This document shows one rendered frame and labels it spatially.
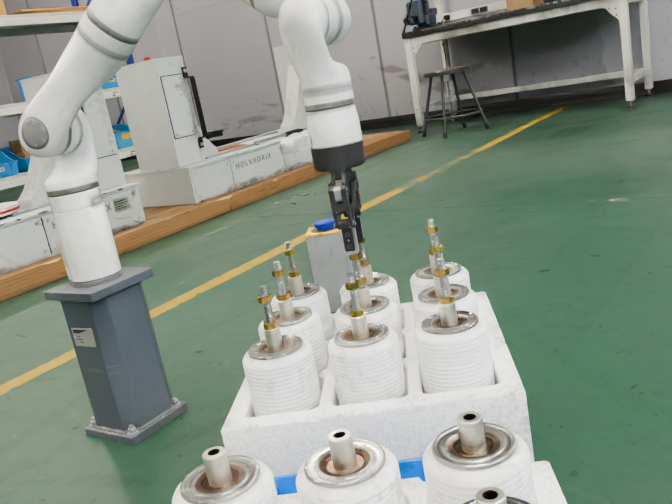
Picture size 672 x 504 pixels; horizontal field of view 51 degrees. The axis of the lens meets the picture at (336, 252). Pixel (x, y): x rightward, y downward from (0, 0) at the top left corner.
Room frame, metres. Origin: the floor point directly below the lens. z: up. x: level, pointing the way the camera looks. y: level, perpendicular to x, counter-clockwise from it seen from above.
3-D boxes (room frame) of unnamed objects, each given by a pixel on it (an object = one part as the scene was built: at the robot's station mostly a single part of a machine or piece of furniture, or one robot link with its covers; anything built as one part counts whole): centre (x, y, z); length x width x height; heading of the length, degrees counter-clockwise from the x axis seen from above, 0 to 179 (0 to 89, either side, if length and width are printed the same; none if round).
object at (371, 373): (0.89, -0.01, 0.16); 0.10 x 0.10 x 0.18
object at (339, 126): (1.02, -0.01, 0.53); 0.11 x 0.09 x 0.06; 80
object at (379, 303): (1.01, -0.03, 0.25); 0.08 x 0.08 x 0.01
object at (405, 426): (1.01, -0.03, 0.09); 0.39 x 0.39 x 0.18; 83
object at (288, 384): (0.91, 0.10, 0.16); 0.10 x 0.10 x 0.18
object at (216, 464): (0.60, 0.15, 0.26); 0.02 x 0.02 x 0.03
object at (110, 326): (1.30, 0.45, 0.15); 0.15 x 0.15 x 0.30; 54
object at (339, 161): (1.01, -0.03, 0.46); 0.08 x 0.08 x 0.09
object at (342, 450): (0.58, 0.03, 0.26); 0.02 x 0.02 x 0.03
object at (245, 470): (0.60, 0.15, 0.25); 0.08 x 0.08 x 0.01
